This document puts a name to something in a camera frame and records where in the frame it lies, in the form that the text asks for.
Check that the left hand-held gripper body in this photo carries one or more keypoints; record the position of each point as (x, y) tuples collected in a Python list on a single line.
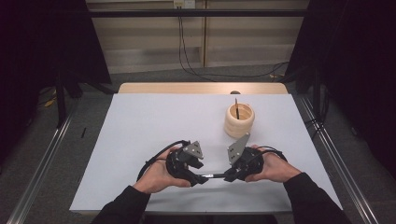
[(182, 161)]

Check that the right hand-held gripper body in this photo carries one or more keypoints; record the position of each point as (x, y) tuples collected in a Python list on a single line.
[(246, 158)]

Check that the ribbed wooden pen holder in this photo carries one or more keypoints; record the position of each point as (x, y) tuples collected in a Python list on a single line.
[(238, 129)]

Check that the black horizontal bar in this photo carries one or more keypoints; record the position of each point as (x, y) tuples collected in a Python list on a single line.
[(155, 13)]

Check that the person's left hand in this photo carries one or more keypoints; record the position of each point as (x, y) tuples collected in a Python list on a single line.
[(155, 177)]

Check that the white wall socket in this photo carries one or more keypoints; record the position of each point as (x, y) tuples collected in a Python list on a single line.
[(183, 3)]

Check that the person's right hand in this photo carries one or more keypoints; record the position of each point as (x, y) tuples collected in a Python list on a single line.
[(275, 169)]

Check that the small yellow floor object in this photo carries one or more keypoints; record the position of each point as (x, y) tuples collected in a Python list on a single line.
[(275, 75), (49, 102)]

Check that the black makeup brush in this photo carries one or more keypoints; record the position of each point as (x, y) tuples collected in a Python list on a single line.
[(214, 176)]

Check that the white table sheet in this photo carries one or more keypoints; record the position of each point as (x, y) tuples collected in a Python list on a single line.
[(140, 124)]

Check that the aluminium floor rail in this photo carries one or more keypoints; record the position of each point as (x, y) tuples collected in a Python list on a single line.
[(361, 202), (39, 174)]

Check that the dark round table knob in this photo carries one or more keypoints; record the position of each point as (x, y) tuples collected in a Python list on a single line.
[(235, 92)]

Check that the black stand post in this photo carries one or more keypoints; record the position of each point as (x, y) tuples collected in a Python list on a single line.
[(317, 93), (61, 102)]

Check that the light wooden table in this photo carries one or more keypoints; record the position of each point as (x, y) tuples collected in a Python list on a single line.
[(171, 88)]

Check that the black curtain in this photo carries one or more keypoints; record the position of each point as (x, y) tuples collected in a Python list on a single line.
[(31, 46), (358, 62)]

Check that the black pencil with orange end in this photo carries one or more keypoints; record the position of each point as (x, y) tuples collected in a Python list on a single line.
[(237, 109)]

